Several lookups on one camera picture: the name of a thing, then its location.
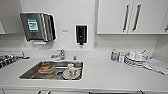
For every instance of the small wall label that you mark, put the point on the small wall label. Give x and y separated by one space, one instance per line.
65 30

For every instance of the white wall outlet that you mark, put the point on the white wall outlet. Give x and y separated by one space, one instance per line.
96 43

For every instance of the chrome faucet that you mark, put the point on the chrome faucet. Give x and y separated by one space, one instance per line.
60 54

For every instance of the container with brown food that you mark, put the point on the container with brown food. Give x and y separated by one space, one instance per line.
46 68

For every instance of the white double door base cabinet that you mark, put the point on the white double door base cabinet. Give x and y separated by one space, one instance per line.
66 92

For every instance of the grey utensil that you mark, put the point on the grey utensil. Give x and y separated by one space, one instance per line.
143 52

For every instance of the small sink soap pump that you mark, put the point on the small sink soap pump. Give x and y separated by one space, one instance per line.
75 57

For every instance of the white mug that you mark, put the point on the white mug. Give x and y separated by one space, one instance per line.
71 71

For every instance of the stack of white plates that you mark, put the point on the stack of white plates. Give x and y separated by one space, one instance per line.
133 60

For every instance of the steel paper towel dispenser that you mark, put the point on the steel paper towel dispenser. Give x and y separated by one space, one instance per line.
35 26

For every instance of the small white jar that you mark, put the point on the small white jar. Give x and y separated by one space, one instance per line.
121 58

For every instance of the stainless steel sink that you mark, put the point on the stainless steel sink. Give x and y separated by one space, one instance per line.
31 75

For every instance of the white upper wall cabinet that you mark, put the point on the white upper wall cabinet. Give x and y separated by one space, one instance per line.
10 16
146 16

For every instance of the black wall soap dispenser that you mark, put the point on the black wall soap dispenser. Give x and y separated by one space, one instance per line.
81 34

